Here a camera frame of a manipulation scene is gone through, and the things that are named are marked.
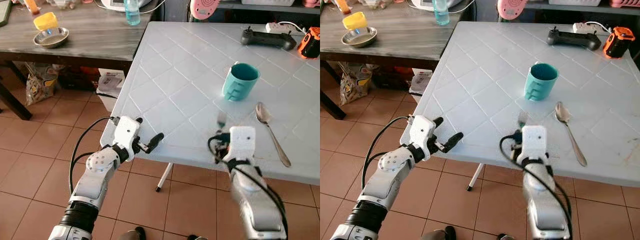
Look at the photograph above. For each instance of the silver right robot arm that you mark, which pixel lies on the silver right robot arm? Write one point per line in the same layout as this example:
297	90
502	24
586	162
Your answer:
545	200
255	200

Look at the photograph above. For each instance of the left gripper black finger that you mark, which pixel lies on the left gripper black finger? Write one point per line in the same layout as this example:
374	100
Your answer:
454	141
137	121
155	141
438	121

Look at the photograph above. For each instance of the white kitchen appliance with screen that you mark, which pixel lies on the white kitchen appliance with screen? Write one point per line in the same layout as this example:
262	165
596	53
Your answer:
425	4
117	4

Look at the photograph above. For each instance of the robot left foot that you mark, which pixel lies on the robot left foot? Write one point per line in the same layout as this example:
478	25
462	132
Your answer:
135	233
442	233

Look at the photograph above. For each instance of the printed snack bag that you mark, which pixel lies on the printed snack bag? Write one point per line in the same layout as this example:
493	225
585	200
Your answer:
355	82
40	82

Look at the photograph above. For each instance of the steel spoon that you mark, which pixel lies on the steel spoon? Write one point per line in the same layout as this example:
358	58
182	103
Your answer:
562	114
262	114

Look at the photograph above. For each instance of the dark green board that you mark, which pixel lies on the dark green board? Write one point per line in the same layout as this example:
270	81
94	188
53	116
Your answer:
4	12

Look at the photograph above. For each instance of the yellow plastic cup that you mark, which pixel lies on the yellow plastic cup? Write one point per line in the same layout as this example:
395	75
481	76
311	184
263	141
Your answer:
46	21
355	21

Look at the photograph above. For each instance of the orange bottle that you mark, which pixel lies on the orange bottle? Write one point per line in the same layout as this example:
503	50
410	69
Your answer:
342	5
31	5

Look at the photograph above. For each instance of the white folding table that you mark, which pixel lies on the white folding table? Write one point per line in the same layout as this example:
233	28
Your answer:
490	75
190	75

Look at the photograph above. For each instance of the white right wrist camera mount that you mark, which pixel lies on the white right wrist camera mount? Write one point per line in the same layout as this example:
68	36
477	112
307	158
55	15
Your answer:
242	142
534	142

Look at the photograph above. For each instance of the steel fork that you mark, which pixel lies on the steel fork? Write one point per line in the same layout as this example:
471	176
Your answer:
221	119

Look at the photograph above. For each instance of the white shelf item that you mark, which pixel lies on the white shelf item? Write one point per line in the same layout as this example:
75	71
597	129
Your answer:
570	2
275	2

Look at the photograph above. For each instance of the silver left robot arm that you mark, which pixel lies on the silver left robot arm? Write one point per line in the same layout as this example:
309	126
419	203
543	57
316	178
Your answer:
395	180
95	180

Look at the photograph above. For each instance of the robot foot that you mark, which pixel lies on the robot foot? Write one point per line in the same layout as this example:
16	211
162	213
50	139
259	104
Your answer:
442	233
135	233
505	237
196	238

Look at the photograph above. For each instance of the white power strip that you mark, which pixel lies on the white power strip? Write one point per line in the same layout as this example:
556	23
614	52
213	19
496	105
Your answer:
586	27
278	27

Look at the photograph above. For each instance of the clear blue plastic bottle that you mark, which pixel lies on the clear blue plastic bottle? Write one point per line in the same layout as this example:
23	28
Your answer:
132	12
441	12

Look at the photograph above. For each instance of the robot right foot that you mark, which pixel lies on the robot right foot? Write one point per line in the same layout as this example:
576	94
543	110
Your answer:
196	238
505	237

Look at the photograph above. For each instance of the orange and black device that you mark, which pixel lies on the orange and black device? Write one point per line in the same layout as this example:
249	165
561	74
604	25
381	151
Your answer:
310	43
618	42

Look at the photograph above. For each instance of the black handheld controller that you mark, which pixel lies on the black handheld controller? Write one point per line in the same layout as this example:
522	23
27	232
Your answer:
574	39
268	39

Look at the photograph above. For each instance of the teal plastic cup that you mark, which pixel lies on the teal plastic cup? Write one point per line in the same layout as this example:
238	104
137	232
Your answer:
540	85
239	85

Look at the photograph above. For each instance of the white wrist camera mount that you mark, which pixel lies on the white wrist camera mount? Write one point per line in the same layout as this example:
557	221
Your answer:
126	132
534	142
422	131
242	142

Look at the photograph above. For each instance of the pink round fan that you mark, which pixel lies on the pink round fan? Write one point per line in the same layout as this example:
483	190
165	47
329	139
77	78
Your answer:
511	9
202	9

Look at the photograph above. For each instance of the clear lidded food container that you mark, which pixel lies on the clear lidded food container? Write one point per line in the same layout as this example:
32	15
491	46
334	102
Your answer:
65	4
376	4

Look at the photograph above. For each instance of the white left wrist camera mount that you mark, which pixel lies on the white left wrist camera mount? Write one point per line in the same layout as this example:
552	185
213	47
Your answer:
126	132
422	131

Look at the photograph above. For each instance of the stainless steel bowl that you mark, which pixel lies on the stainless steel bowl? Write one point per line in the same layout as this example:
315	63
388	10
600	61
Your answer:
359	39
51	39

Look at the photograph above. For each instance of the dark wooden table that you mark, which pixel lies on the dark wooden table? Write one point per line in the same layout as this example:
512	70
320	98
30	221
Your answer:
400	30
90	30

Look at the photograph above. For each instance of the pink shelf item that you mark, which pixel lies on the pink shelf item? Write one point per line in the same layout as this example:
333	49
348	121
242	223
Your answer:
625	2
311	2

